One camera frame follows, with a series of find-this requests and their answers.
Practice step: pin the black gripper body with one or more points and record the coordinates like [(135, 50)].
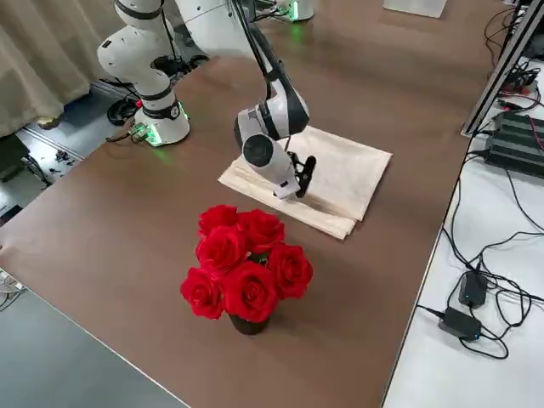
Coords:
[(296, 166)]

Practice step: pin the beige tablecloth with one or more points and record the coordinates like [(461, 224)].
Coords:
[(348, 170)]

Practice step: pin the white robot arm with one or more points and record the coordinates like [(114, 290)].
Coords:
[(305, 8), (127, 55)]

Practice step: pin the red artificial rose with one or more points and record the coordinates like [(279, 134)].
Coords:
[(291, 270), (263, 227), (217, 217), (251, 293), (202, 295), (221, 251)]

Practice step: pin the black flower vase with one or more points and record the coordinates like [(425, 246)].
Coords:
[(248, 326)]

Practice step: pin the black power adapter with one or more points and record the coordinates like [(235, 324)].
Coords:
[(472, 291), (461, 323)]

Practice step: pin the black finned power brick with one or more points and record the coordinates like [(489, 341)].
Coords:
[(514, 155), (516, 127)]

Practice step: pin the small brown object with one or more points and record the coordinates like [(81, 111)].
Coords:
[(47, 123)]

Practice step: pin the beige curtain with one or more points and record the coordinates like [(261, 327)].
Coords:
[(42, 55)]

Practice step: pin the black floor box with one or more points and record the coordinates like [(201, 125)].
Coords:
[(10, 157)]

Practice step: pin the aluminium frame post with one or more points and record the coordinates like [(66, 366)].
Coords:
[(501, 64)]

